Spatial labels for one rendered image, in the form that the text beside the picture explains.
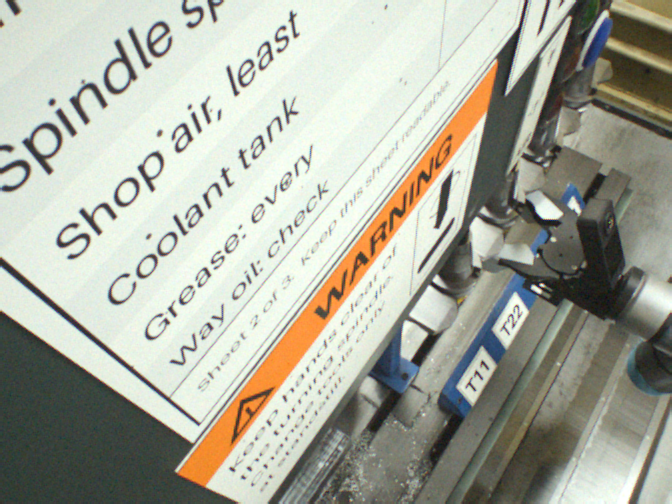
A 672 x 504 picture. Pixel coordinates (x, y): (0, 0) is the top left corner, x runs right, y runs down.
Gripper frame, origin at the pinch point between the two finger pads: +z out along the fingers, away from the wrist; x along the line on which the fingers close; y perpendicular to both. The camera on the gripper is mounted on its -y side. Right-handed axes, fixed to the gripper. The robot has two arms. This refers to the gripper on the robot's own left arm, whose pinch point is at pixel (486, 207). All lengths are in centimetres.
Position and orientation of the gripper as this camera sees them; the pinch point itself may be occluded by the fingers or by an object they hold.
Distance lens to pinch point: 76.7
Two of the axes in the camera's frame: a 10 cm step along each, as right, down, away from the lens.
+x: 5.8, -7.4, 3.5
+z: -8.1, -5.0, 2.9
